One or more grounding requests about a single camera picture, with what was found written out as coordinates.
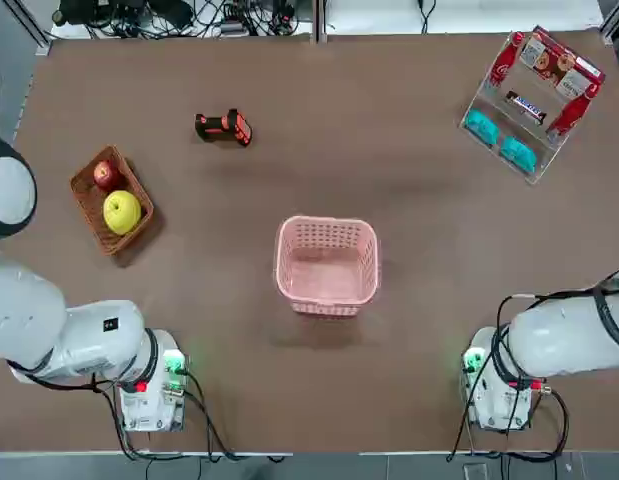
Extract teal snack packet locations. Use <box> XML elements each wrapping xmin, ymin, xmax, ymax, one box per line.
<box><xmin>463</xmin><ymin>109</ymin><xmax>501</xmax><ymax>147</ymax></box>
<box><xmin>498</xmin><ymin>136</ymin><xmax>539</xmax><ymax>175</ymax></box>

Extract red apple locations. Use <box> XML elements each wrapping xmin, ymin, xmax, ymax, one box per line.
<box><xmin>92</xmin><ymin>159</ymin><xmax>123</xmax><ymax>190</ymax></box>

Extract aluminium frame post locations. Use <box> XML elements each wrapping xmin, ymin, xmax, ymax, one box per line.
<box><xmin>311</xmin><ymin>0</ymin><xmax>327</xmax><ymax>45</ymax></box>

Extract yellow apple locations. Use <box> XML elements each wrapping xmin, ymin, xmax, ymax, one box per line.
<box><xmin>102</xmin><ymin>190</ymin><xmax>142</xmax><ymax>236</ymax></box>

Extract pink plastic basket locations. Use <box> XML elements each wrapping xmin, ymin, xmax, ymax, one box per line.
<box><xmin>274</xmin><ymin>215</ymin><xmax>383</xmax><ymax>317</ymax></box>

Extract brown wicker basket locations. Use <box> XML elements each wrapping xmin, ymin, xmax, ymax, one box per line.
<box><xmin>69</xmin><ymin>144</ymin><xmax>155</xmax><ymax>257</ymax></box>

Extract tangled black cables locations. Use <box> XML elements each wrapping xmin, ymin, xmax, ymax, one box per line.
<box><xmin>53</xmin><ymin>0</ymin><xmax>310</xmax><ymax>39</ymax></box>

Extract brown Snickers bar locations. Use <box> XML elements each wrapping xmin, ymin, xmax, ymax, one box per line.
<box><xmin>503</xmin><ymin>90</ymin><xmax>548</xmax><ymax>125</ymax></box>

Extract black left arm base cable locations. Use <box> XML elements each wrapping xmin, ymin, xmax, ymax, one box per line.
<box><xmin>181</xmin><ymin>367</ymin><xmax>290</xmax><ymax>462</ymax></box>

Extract red and white biscuit box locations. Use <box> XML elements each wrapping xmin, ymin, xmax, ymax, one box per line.
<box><xmin>518</xmin><ymin>25</ymin><xmax>606</xmax><ymax>101</ymax></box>

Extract red Coca-Cola bottle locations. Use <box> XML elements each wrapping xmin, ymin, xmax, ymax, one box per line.
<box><xmin>545</xmin><ymin>79</ymin><xmax>603</xmax><ymax>137</ymax></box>
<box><xmin>490</xmin><ymin>30</ymin><xmax>525</xmax><ymax>91</ymax></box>

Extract clear acrylic shelf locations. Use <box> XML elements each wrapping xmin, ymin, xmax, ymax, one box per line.
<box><xmin>458</xmin><ymin>29</ymin><xmax>608</xmax><ymax>186</ymax></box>

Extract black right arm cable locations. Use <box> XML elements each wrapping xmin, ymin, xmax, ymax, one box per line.
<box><xmin>494</xmin><ymin>272</ymin><xmax>619</xmax><ymax>384</ymax></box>

